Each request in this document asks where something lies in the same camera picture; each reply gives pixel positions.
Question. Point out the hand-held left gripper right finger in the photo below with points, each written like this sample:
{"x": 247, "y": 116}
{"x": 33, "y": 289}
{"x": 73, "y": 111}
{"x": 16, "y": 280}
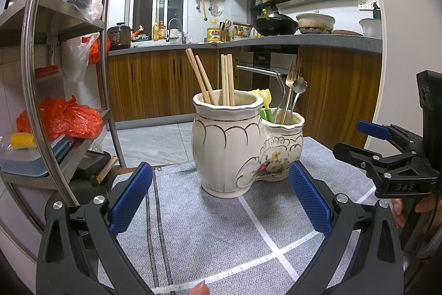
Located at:
{"x": 309, "y": 198}

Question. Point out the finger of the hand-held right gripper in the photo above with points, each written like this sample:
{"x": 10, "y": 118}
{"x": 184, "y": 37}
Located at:
{"x": 348, "y": 151}
{"x": 373, "y": 129}

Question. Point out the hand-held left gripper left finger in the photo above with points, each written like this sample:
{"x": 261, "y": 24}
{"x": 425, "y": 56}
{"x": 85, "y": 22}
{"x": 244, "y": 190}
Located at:
{"x": 133, "y": 198}

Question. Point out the gold utensil with flower end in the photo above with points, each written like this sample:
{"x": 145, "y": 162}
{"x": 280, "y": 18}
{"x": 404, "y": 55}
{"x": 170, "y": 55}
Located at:
{"x": 300, "y": 84}

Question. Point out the silver metal fork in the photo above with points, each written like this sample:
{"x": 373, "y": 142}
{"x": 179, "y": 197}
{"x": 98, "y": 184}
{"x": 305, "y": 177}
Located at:
{"x": 285, "y": 98}

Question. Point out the yellow-headed green plastic utensil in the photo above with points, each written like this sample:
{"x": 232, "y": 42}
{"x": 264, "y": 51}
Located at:
{"x": 258, "y": 93}
{"x": 268, "y": 98}

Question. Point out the gold metal fork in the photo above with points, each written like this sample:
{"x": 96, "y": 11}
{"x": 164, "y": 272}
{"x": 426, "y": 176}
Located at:
{"x": 292, "y": 72}

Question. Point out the cream floral ceramic utensil holder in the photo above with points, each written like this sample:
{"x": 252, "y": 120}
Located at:
{"x": 221, "y": 156}

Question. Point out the person's right hand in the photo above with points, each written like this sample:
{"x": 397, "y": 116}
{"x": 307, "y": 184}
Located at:
{"x": 397, "y": 210}

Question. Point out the person's left hand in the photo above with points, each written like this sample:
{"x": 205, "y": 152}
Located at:
{"x": 201, "y": 289}

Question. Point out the grey table cloth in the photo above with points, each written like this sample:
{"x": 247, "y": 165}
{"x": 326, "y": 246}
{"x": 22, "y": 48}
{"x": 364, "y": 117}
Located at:
{"x": 214, "y": 229}

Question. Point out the large orange plastic bag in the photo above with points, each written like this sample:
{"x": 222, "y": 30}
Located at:
{"x": 72, "y": 120}

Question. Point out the grey kitchen countertop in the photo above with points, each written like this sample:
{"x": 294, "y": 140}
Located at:
{"x": 328, "y": 41}

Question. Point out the white bowl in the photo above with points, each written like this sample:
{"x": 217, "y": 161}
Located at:
{"x": 371, "y": 28}

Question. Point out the blue-grey plastic containers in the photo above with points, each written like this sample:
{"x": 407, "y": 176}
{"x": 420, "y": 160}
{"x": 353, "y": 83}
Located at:
{"x": 34, "y": 163}

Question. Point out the wooden lower kitchen cabinets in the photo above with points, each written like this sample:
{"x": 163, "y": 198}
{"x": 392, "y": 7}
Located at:
{"x": 152, "y": 84}

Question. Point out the dark green bottle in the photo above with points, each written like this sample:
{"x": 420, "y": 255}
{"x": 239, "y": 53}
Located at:
{"x": 377, "y": 12}

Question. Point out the white clay pot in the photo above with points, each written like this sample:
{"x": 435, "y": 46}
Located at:
{"x": 316, "y": 23}

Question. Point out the stainless steel built-in oven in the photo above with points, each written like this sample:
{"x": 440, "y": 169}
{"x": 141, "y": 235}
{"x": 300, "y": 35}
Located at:
{"x": 266, "y": 60}

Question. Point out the yellow plastic item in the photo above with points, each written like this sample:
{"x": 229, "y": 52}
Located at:
{"x": 22, "y": 140}

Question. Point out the black wok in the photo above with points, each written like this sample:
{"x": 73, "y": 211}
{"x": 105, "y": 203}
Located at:
{"x": 276, "y": 26}

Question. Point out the white plastic bag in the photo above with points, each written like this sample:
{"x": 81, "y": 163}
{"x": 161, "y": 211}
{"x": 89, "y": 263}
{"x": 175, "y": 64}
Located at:
{"x": 76, "y": 60}

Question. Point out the small hanging orange plastic bag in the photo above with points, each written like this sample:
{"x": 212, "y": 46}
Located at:
{"x": 95, "y": 51}

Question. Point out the red plastic box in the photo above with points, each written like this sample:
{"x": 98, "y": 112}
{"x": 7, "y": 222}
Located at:
{"x": 46, "y": 71}

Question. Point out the group of seasoning jars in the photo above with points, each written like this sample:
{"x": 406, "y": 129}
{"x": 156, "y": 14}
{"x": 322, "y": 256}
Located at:
{"x": 243, "y": 32}

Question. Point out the dark electric pressure cooker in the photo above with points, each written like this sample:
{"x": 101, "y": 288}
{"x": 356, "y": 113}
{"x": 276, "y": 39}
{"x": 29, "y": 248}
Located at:
{"x": 119, "y": 37}

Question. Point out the yellow oil bottle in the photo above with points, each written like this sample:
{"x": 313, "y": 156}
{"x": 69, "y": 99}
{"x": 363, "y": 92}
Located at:
{"x": 162, "y": 31}
{"x": 156, "y": 33}

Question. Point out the knife block with scissors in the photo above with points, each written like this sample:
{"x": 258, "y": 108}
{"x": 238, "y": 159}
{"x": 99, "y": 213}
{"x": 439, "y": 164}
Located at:
{"x": 225, "y": 32}

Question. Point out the stainless steel shelf rack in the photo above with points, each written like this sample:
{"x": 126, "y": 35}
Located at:
{"x": 27, "y": 56}

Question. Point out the yellow tin canister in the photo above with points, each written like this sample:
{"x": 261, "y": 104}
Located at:
{"x": 214, "y": 35}

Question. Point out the chrome kitchen faucet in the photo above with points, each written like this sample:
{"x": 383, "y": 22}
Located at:
{"x": 174, "y": 19}

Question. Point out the white wall socket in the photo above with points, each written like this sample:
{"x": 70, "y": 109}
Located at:
{"x": 368, "y": 4}

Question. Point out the wall shelf with bottles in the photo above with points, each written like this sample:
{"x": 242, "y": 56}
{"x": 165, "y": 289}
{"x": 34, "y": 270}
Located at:
{"x": 260, "y": 1}

